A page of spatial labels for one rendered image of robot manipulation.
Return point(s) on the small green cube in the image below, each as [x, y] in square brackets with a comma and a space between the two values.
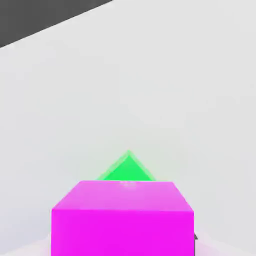
[129, 170]

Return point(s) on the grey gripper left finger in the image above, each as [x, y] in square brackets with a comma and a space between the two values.
[40, 249]

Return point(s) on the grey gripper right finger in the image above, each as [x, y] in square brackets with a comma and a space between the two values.
[202, 250]

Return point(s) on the small magenta cube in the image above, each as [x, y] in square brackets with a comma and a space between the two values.
[122, 230]

